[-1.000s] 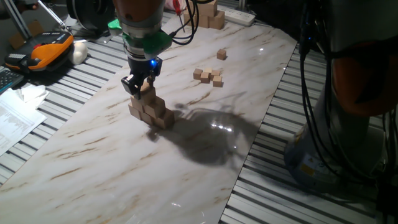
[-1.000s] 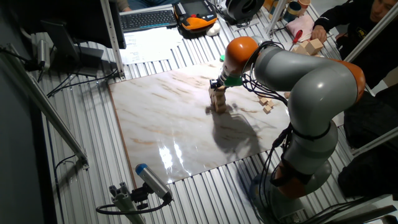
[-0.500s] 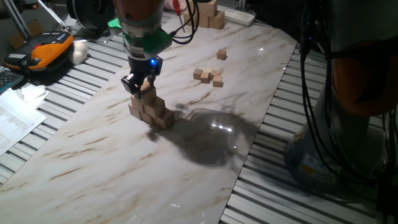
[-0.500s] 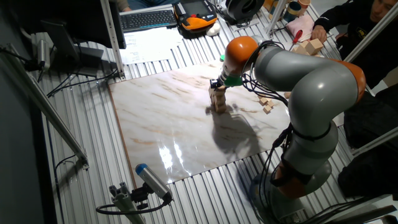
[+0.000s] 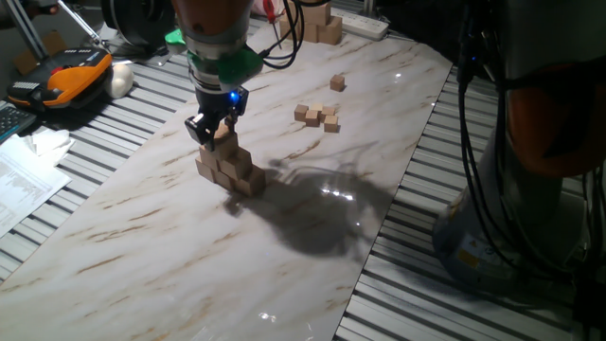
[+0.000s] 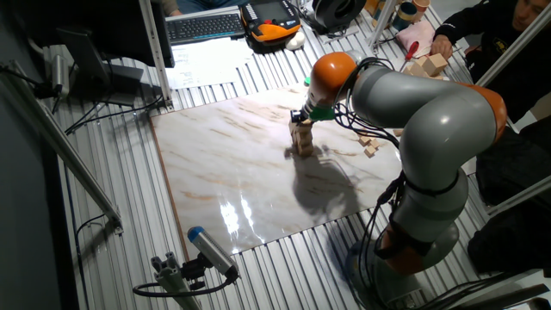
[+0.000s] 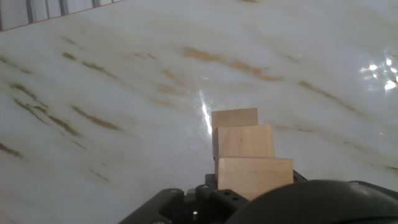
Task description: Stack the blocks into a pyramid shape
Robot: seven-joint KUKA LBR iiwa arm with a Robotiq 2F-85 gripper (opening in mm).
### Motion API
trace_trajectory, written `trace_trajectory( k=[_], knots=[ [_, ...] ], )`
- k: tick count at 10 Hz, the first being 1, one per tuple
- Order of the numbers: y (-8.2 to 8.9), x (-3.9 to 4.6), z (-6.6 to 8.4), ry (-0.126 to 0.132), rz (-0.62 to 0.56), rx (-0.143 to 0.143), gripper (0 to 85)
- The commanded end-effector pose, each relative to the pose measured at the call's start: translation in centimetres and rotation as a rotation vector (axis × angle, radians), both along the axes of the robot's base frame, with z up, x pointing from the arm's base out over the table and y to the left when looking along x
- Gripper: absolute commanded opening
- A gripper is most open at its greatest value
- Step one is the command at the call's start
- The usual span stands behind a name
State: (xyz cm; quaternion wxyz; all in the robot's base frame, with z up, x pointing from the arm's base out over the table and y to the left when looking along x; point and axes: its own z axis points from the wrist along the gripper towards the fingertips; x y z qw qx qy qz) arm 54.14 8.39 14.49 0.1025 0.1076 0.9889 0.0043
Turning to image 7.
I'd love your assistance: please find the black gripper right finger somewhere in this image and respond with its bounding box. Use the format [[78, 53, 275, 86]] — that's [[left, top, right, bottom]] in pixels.
[[292, 170, 308, 184]]

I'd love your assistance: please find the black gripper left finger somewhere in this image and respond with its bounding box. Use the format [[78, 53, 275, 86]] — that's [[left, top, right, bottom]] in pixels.
[[119, 173, 250, 224]]

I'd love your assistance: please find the large wooden cube block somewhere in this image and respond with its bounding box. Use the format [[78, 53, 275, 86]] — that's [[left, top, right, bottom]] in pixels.
[[216, 156, 295, 202], [212, 124, 276, 160], [211, 107, 259, 133]]

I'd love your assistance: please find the marble pattern board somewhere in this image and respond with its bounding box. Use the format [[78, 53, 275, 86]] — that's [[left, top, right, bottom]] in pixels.
[[0, 0, 398, 224]]

